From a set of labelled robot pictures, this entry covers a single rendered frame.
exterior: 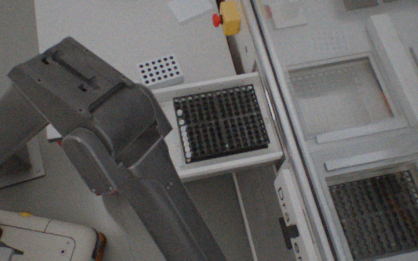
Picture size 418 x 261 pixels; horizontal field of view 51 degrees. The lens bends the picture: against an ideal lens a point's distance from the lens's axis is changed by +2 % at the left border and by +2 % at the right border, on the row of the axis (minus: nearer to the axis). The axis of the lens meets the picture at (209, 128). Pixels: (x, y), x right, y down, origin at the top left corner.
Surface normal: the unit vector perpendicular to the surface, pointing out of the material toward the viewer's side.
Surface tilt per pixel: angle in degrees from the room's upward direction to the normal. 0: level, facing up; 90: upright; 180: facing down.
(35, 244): 0
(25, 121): 71
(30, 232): 0
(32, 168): 0
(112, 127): 41
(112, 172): 49
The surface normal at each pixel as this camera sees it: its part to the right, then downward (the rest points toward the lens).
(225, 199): 0.04, -0.40
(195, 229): 0.78, -0.15
